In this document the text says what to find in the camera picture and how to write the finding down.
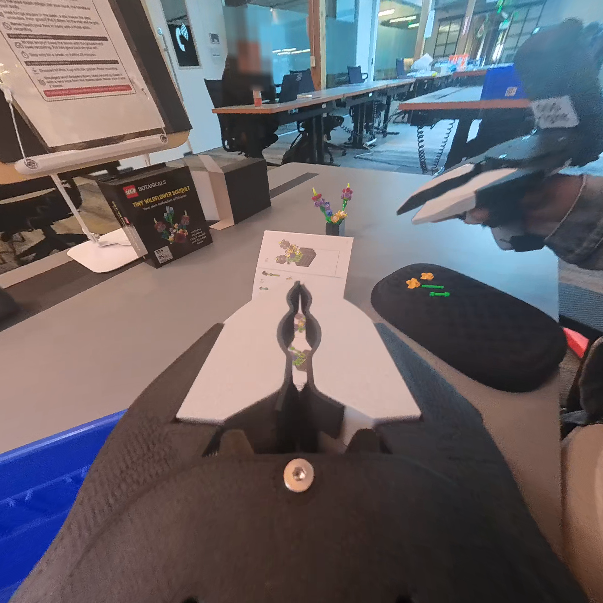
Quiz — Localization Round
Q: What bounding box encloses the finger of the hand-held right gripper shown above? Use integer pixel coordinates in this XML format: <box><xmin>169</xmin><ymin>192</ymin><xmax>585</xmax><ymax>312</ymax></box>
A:
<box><xmin>411</xmin><ymin>169</ymin><xmax>521</xmax><ymax>224</ymax></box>
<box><xmin>397</xmin><ymin>164</ymin><xmax>479</xmax><ymax>215</ymax></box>

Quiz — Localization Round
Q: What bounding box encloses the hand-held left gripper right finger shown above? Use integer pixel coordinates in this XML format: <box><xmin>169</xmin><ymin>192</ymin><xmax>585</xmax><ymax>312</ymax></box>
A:
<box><xmin>300</xmin><ymin>282</ymin><xmax>422</xmax><ymax>454</ymax></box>

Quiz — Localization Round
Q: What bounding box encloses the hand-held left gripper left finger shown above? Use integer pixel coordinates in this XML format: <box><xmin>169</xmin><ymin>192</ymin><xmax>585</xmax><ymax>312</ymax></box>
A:
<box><xmin>174</xmin><ymin>281</ymin><xmax>302</xmax><ymax>454</ymax></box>

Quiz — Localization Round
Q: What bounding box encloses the flower instruction booklet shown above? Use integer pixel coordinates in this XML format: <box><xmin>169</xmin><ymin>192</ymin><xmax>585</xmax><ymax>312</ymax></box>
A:
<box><xmin>252</xmin><ymin>230</ymin><xmax>354</xmax><ymax>378</ymax></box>

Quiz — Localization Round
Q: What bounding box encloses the blue plastic bin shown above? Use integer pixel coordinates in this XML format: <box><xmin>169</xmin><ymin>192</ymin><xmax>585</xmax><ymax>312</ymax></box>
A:
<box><xmin>0</xmin><ymin>409</ymin><xmax>128</xmax><ymax>603</ymax></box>

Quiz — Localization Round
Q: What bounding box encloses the person's right forearm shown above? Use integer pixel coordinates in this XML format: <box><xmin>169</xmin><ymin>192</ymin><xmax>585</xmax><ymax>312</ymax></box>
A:
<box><xmin>544</xmin><ymin>174</ymin><xmax>603</xmax><ymax>271</ymax></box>

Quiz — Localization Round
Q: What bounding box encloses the wood-edged office desk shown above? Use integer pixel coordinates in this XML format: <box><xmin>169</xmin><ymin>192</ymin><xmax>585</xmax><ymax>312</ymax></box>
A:
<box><xmin>212</xmin><ymin>78</ymin><xmax>417</xmax><ymax>166</ymax></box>
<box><xmin>398</xmin><ymin>85</ymin><xmax>535</xmax><ymax>176</ymax></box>

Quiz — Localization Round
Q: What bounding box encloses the grey desk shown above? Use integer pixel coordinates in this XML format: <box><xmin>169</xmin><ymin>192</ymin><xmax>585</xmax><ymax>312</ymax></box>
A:
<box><xmin>0</xmin><ymin>162</ymin><xmax>573</xmax><ymax>561</ymax></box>

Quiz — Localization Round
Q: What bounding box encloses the person's right hand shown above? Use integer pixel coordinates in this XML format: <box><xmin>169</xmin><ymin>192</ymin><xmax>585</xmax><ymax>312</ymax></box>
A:
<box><xmin>463</xmin><ymin>174</ymin><xmax>585</xmax><ymax>238</ymax></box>

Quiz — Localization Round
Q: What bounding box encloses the blue labelled storage bin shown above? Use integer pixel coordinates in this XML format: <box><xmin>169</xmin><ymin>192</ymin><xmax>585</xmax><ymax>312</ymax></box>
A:
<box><xmin>481</xmin><ymin>66</ymin><xmax>526</xmax><ymax>101</ymax></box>

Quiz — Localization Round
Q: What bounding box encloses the black quilted wrist pad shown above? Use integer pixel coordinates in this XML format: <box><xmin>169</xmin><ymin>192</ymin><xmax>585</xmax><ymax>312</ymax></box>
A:
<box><xmin>371</xmin><ymin>263</ymin><xmax>568</xmax><ymax>393</ymax></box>

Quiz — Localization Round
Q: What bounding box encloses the brick flower bouquet model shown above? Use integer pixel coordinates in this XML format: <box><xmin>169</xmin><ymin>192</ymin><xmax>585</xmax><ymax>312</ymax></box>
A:
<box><xmin>311</xmin><ymin>183</ymin><xmax>354</xmax><ymax>236</ymax></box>

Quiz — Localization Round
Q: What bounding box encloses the pile of assorted supplies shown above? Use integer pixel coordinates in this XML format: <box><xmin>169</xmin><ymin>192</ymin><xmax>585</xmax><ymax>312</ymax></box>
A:
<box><xmin>414</xmin><ymin>52</ymin><xmax>473</xmax><ymax>77</ymax></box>

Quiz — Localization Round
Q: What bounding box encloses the wooden pillar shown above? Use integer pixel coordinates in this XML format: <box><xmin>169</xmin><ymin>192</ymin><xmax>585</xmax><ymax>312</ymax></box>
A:
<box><xmin>308</xmin><ymin>0</ymin><xmax>328</xmax><ymax>90</ymax></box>
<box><xmin>415</xmin><ymin>0</ymin><xmax>435</xmax><ymax>59</ymax></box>

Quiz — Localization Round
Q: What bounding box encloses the black flower set box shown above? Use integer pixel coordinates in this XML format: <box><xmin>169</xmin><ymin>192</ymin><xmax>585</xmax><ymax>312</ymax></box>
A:
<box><xmin>96</xmin><ymin>165</ymin><xmax>214</xmax><ymax>269</ymax></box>

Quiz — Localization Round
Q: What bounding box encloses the dark laptop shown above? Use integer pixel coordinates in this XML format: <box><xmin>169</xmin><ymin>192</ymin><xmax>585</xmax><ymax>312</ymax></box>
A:
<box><xmin>278</xmin><ymin>72</ymin><xmax>302</xmax><ymax>103</ymax></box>

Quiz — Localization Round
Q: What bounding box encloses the red flat object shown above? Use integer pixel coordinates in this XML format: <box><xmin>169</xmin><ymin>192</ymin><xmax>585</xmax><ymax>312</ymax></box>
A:
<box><xmin>563</xmin><ymin>327</ymin><xmax>590</xmax><ymax>360</ymax></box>

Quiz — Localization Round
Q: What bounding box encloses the black box with white flap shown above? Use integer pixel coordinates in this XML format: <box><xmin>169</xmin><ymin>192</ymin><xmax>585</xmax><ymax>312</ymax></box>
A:
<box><xmin>188</xmin><ymin>155</ymin><xmax>271</xmax><ymax>231</ymax></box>

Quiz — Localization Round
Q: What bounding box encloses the black phone icon sign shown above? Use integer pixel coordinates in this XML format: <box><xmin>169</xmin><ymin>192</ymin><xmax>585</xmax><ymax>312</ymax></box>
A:
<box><xmin>173</xmin><ymin>23</ymin><xmax>198</xmax><ymax>67</ymax></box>

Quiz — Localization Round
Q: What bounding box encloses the printed instruction sheet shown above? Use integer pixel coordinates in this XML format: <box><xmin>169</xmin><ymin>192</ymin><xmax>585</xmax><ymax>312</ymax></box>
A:
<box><xmin>0</xmin><ymin>0</ymin><xmax>166</xmax><ymax>149</ymax></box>

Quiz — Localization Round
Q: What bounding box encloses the black coiled cable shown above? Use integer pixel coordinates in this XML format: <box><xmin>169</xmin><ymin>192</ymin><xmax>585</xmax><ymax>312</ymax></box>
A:
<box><xmin>417</xmin><ymin>120</ymin><xmax>456</xmax><ymax>176</ymax></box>

